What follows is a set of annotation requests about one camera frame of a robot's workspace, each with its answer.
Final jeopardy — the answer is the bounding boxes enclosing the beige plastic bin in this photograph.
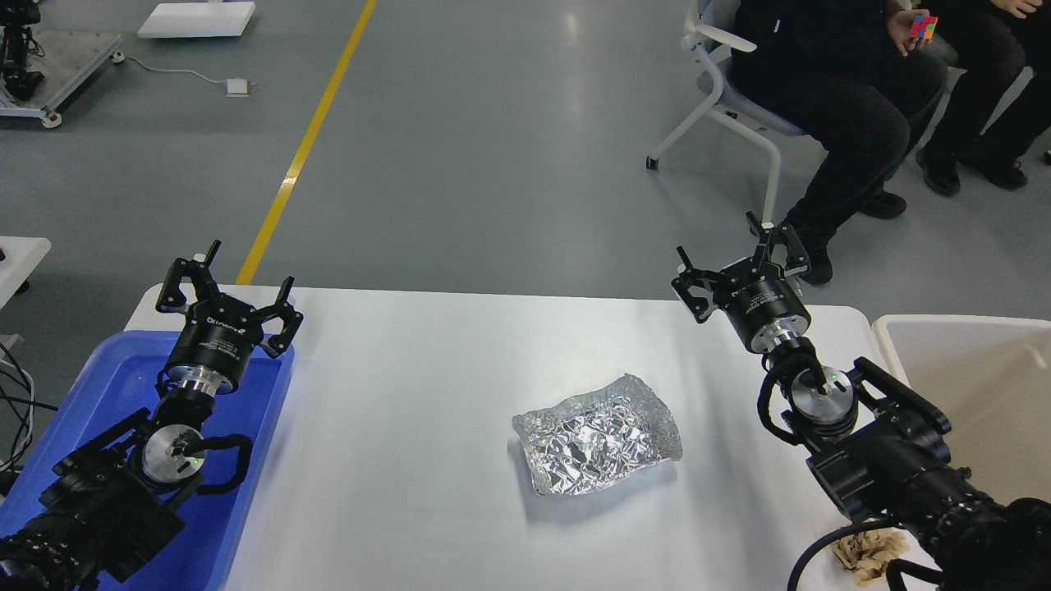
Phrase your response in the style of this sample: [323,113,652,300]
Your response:
[872,314,1050,504]

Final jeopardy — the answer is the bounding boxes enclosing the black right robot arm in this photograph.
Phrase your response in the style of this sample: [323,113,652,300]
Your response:
[672,212,1050,590]

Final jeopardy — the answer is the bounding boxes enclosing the black cables at left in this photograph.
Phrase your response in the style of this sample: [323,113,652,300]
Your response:
[0,341,60,477]

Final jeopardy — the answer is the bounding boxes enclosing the seated person in black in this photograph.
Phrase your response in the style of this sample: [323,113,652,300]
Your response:
[731,1,947,286]

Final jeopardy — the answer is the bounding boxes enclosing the silver foil bag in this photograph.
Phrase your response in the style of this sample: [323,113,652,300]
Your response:
[512,373,683,497]

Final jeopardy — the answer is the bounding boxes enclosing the colourful puzzle cube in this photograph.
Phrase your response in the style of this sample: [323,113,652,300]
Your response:
[910,15,939,40]

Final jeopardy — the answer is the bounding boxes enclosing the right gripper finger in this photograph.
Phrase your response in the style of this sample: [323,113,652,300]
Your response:
[746,212,810,281]
[671,246,723,324]

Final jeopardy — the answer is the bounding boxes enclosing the white flat board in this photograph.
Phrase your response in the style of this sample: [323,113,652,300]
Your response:
[136,1,256,39]

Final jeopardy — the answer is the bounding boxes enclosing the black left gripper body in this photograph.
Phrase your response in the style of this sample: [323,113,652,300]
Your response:
[165,296,263,392]

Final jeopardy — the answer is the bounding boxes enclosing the white side table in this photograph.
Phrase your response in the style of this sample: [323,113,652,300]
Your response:
[1,236,51,308]

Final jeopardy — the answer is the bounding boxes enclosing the white power adapter with cable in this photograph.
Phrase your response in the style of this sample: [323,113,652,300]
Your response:
[110,52,253,98]

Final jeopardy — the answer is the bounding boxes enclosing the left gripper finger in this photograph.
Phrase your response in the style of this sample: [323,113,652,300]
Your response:
[248,276,304,359]
[154,240,222,315]

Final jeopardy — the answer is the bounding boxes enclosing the grey wheeled platform cart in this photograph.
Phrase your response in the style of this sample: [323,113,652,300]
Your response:
[1,1,125,130]

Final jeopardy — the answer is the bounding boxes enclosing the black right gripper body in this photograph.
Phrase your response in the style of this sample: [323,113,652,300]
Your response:
[714,264,811,353]

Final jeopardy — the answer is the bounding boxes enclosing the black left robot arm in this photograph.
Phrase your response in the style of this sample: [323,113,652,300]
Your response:
[2,241,303,590]

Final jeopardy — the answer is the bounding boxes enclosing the white office chair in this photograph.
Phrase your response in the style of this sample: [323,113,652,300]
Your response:
[645,1,805,226]

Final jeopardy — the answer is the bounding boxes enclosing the crumpled brown paper ball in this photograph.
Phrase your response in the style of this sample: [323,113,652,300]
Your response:
[830,528,910,588]

